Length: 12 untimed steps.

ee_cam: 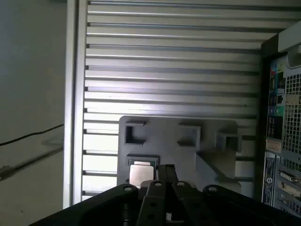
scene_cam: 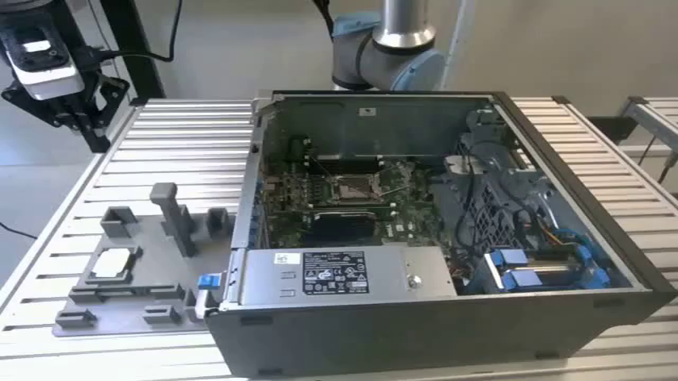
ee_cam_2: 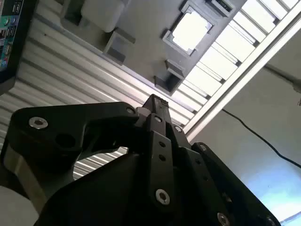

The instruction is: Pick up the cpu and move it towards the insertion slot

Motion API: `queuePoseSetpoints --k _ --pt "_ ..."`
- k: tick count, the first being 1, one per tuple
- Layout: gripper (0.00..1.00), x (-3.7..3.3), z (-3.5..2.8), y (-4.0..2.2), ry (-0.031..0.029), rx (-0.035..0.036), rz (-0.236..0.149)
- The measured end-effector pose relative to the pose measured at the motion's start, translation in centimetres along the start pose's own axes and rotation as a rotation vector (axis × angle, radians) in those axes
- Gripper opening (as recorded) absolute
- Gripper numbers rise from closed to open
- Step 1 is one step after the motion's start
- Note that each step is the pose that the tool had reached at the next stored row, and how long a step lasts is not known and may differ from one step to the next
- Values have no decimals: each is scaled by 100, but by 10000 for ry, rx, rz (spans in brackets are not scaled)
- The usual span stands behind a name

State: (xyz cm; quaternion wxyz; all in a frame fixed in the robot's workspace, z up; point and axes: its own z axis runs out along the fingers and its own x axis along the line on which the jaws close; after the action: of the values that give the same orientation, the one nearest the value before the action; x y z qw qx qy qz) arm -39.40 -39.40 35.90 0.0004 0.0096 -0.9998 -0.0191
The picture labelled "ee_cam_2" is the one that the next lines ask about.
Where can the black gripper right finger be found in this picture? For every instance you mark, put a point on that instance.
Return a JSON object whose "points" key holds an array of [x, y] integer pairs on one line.
{"points": [[211, 169]]}

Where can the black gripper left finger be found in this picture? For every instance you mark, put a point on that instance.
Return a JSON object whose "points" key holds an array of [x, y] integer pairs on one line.
{"points": [[61, 131]]}

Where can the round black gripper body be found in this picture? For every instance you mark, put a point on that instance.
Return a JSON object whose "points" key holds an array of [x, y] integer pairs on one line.
{"points": [[105, 200]]}

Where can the square CPU with metal lid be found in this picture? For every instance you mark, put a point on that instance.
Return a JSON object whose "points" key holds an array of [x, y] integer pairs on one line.
{"points": [[191, 30]]}

